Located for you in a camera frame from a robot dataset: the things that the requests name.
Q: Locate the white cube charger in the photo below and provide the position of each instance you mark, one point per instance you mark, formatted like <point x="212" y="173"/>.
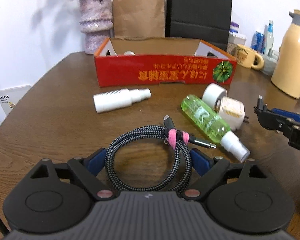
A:
<point x="232" y="112"/>

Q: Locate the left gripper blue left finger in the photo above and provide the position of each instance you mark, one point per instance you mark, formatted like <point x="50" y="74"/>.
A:
<point x="96" y="161"/>

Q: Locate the purple lid container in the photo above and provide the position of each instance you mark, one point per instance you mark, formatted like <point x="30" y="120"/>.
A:
<point x="234" y="27"/>

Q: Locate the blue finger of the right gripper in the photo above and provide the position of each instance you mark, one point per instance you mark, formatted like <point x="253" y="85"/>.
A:
<point x="292" y="115"/>

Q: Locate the green spray bottle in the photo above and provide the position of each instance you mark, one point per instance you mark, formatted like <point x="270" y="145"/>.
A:
<point x="213" y="126"/>

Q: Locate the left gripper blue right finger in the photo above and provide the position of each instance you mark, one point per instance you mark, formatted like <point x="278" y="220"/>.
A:
<point x="200" y="161"/>

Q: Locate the white spray bottle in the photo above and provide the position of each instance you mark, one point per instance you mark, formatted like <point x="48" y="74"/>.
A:
<point x="118" y="99"/>

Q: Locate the blue soda can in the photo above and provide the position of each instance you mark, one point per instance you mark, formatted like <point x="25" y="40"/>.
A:
<point x="257" y="42"/>

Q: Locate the black paper bag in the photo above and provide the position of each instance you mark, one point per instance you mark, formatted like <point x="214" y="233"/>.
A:
<point x="207" y="20"/>

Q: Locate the cream thermos jug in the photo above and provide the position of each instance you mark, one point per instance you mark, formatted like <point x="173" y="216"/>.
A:
<point x="286" y="76"/>

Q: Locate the purple textured vase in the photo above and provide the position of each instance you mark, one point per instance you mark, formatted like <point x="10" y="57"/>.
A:
<point x="96" y="22"/>

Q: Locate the clear jar white lid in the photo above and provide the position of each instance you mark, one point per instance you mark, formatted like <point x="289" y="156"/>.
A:
<point x="233" y="40"/>

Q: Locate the white tape roll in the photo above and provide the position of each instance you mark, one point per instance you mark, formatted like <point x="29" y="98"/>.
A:
<point x="212" y="94"/>

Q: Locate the red cardboard pumpkin box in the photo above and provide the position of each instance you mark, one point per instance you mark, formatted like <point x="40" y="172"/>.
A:
<point x="151" y="61"/>

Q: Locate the brown paper bag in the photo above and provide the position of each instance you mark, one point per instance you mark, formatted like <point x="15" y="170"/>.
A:
<point x="139" y="18"/>

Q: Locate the yellow bear mug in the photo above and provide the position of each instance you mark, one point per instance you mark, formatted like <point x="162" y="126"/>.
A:
<point x="249" y="58"/>

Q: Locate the white booklet by wall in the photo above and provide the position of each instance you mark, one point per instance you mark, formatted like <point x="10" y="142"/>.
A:
<point x="11" y="96"/>

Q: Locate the clear plastic water bottle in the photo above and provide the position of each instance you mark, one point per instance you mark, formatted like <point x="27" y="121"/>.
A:
<point x="269" y="39"/>

